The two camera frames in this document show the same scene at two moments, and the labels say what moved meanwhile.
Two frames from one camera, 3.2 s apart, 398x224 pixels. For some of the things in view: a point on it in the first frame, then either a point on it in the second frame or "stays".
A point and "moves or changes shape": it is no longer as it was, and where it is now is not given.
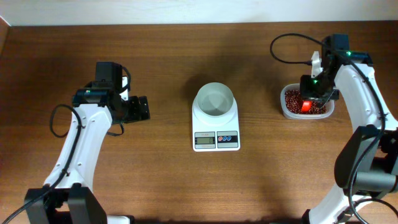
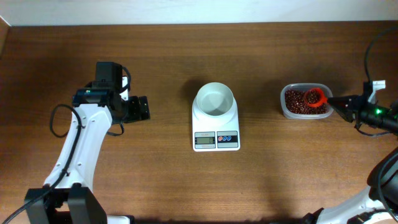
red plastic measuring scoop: (306, 106) moves or changes shape
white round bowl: (214, 99) stays
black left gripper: (138, 114) stays
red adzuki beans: (293, 104) stays
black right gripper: (308, 94) → (354, 111)
